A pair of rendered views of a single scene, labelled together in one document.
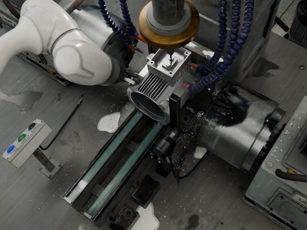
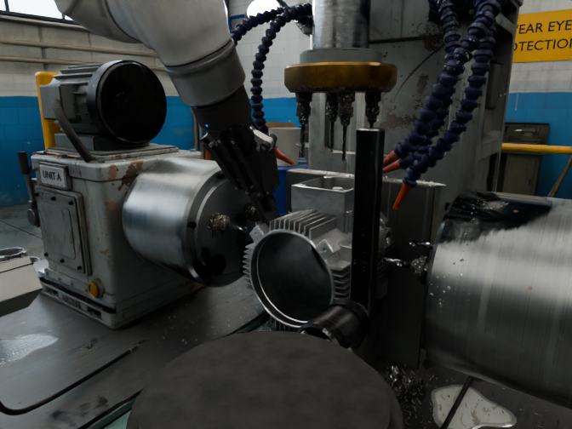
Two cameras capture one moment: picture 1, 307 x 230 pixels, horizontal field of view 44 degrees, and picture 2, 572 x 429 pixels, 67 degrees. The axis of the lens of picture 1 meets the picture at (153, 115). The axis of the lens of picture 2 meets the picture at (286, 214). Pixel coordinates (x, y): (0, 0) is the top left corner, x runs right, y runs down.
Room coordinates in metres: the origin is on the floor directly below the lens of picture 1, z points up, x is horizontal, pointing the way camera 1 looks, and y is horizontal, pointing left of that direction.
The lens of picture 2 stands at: (0.04, 0.10, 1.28)
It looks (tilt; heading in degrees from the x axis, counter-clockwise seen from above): 15 degrees down; 353
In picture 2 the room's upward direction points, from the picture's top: straight up
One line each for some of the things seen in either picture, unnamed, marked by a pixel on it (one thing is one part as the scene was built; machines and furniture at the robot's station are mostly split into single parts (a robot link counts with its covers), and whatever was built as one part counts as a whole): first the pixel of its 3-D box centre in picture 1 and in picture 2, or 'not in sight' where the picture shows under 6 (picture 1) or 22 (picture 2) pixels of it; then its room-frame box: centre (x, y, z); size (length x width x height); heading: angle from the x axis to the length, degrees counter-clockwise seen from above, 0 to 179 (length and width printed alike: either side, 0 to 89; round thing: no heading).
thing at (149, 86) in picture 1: (163, 86); (321, 260); (0.72, -0.05, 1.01); 0.20 x 0.19 x 0.19; 137
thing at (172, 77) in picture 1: (169, 64); (334, 203); (0.75, -0.08, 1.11); 0.12 x 0.11 x 0.07; 137
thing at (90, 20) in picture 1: (89, 38); (182, 215); (0.96, 0.20, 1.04); 0.37 x 0.25 x 0.25; 47
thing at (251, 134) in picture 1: (246, 129); (547, 295); (0.49, -0.30, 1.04); 0.41 x 0.25 x 0.25; 47
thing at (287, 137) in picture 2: not in sight; (283, 146); (2.91, -0.26, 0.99); 0.24 x 0.22 x 0.24; 44
